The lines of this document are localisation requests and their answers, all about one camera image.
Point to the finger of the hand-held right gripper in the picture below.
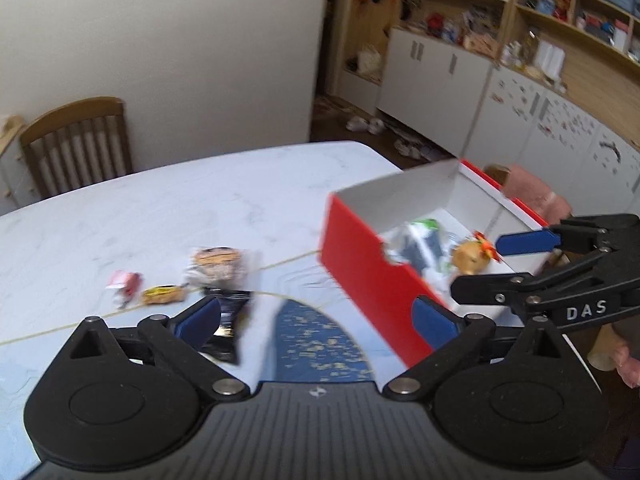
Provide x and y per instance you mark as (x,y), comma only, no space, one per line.
(490,289)
(525,242)

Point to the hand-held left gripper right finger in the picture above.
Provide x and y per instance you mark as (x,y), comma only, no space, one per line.
(432,322)

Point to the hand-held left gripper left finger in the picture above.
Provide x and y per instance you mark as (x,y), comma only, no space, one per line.
(200,320)

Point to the black snack packet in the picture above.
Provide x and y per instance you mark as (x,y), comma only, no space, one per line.
(232,310)

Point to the yellow chicken toy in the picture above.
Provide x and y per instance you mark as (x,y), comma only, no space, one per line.
(470,256)

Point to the yellow label snack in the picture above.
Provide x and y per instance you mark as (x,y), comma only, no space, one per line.
(162,295)

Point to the round tiger face packet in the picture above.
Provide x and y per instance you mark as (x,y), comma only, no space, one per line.
(217,265)

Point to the white green plastic bag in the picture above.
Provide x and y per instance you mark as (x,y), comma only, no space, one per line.
(420,245)

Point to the red cardboard box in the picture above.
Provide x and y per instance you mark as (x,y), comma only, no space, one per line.
(365,275)

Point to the small red white packet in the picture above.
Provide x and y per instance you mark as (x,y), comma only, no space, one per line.
(125,285)

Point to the person's right hand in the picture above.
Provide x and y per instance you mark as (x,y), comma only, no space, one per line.
(607,350)

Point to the white cabinet with stickers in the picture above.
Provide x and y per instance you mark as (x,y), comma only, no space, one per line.
(550,130)

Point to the pair of patterned shoes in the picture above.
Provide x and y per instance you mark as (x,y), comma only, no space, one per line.
(417,150)

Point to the white canister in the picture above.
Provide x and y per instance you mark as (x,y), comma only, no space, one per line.
(550,57)

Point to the white slipper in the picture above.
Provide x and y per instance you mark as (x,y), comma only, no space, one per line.
(356,122)
(376,125)

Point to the white base cabinet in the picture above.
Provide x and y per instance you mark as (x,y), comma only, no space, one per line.
(435,75)

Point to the clear bottle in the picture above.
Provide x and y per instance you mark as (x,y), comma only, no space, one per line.
(530,42)

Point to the slatted wooden chair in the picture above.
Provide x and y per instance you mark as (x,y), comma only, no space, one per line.
(75,145)

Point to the open wooden shelf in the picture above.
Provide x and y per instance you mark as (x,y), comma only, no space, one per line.
(575,20)

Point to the patterned rug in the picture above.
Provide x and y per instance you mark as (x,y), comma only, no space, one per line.
(332,105)

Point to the white tote bag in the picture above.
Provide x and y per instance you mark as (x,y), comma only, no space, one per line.
(369,57)

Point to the low cabinet with wooden top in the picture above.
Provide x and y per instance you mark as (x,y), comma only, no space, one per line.
(7,170)

